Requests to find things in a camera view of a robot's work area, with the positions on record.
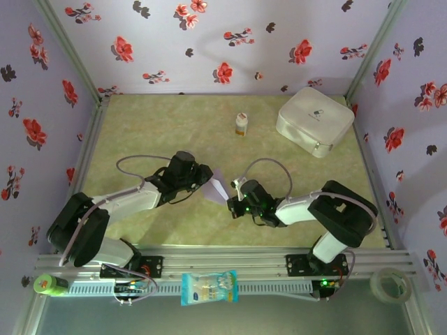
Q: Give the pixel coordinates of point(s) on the lavender cloth piece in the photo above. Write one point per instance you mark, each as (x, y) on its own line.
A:
(216, 188)

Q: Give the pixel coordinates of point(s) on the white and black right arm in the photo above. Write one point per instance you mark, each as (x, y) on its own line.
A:
(297, 209)

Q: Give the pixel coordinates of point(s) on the white pill bottle orange label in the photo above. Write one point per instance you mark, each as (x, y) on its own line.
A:
(241, 124)

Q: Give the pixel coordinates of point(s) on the teal wet wipes packet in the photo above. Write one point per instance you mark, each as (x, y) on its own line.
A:
(209, 288)

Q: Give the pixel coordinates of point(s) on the white plastic case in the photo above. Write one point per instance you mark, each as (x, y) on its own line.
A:
(314, 118)

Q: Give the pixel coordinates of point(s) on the clear tape roll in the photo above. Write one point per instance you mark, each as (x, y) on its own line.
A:
(375, 286)

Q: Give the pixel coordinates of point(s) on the green tape roll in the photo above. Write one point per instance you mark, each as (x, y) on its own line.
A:
(49, 284)

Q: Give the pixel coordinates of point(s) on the long aluminium table rail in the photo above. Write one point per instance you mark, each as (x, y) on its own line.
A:
(227, 260)

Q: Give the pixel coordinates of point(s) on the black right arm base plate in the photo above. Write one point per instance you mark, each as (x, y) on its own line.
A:
(297, 265)

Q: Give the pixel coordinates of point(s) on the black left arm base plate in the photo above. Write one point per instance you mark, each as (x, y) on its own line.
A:
(153, 267)

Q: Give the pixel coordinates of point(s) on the aluminium side rail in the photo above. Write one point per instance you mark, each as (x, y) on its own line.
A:
(373, 181)
(84, 167)

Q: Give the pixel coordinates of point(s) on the aluminium frame post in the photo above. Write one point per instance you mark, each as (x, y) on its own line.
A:
(375, 45)
(66, 49)

